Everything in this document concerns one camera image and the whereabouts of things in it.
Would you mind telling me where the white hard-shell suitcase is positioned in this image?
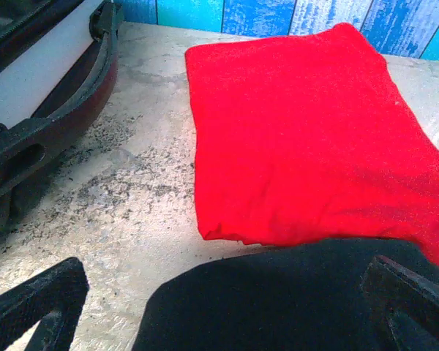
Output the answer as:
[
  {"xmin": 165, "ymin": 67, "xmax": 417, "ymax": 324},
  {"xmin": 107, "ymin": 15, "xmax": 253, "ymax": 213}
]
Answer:
[{"xmin": 0, "ymin": 0, "xmax": 124, "ymax": 246}]

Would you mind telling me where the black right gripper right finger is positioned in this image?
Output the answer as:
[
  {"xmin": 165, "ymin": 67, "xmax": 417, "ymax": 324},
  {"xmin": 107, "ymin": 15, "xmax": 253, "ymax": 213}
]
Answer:
[{"xmin": 361, "ymin": 254, "xmax": 439, "ymax": 351}]

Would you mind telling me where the black cloth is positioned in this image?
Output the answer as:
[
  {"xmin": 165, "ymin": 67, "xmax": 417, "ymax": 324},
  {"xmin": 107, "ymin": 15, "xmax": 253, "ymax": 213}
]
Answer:
[{"xmin": 131, "ymin": 237, "xmax": 439, "ymax": 351}]

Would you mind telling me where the red cloth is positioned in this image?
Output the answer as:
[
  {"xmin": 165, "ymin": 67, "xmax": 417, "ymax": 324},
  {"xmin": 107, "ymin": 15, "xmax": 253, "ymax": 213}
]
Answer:
[{"xmin": 184, "ymin": 22, "xmax": 439, "ymax": 273}]

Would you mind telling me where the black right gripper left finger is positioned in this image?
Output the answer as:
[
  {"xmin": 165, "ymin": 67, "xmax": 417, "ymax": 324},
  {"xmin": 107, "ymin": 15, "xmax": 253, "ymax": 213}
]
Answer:
[{"xmin": 0, "ymin": 257, "xmax": 90, "ymax": 351}]

